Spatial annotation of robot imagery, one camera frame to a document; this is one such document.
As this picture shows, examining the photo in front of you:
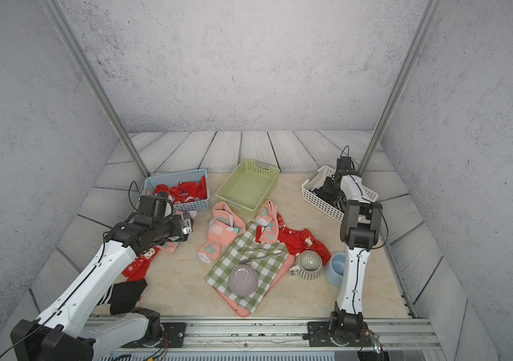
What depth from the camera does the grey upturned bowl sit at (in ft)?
2.65

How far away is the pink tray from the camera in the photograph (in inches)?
31.0

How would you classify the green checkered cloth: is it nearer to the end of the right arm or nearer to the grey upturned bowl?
the grey upturned bowl
